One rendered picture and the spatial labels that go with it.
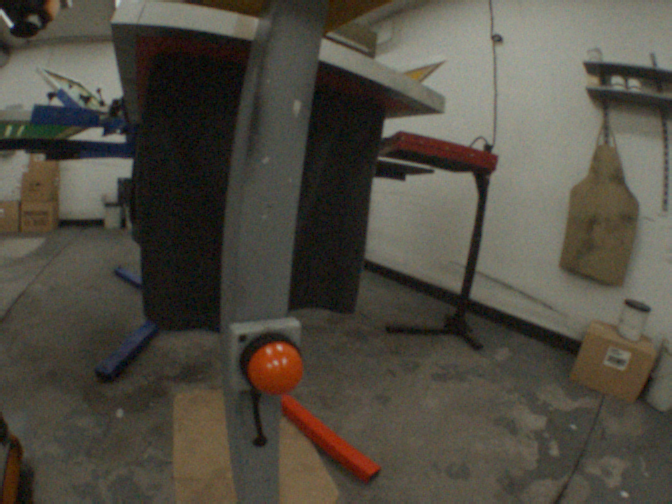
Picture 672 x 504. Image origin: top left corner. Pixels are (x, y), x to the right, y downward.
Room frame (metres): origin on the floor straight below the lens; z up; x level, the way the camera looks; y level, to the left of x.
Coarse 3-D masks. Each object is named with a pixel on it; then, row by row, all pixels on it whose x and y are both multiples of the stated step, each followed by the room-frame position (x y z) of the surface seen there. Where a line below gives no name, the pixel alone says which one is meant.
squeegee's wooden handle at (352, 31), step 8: (184, 0) 0.40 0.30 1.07; (192, 0) 0.41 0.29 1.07; (200, 0) 0.42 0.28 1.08; (352, 24) 0.60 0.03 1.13; (336, 32) 0.58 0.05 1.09; (344, 32) 0.59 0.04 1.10; (352, 32) 0.60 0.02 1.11; (360, 32) 0.61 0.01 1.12; (368, 32) 0.62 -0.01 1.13; (352, 40) 0.60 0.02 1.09; (360, 40) 0.61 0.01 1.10; (368, 40) 0.62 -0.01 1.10; (376, 40) 0.64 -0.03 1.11; (368, 48) 0.62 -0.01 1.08; (368, 56) 0.63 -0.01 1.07
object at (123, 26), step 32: (128, 0) 0.26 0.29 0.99; (128, 32) 0.29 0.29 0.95; (160, 32) 0.31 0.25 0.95; (192, 32) 0.32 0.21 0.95; (224, 32) 0.34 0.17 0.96; (128, 64) 0.39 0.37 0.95; (320, 64) 0.44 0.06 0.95; (352, 64) 0.45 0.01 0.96; (128, 96) 0.57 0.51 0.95; (416, 96) 0.54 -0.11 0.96
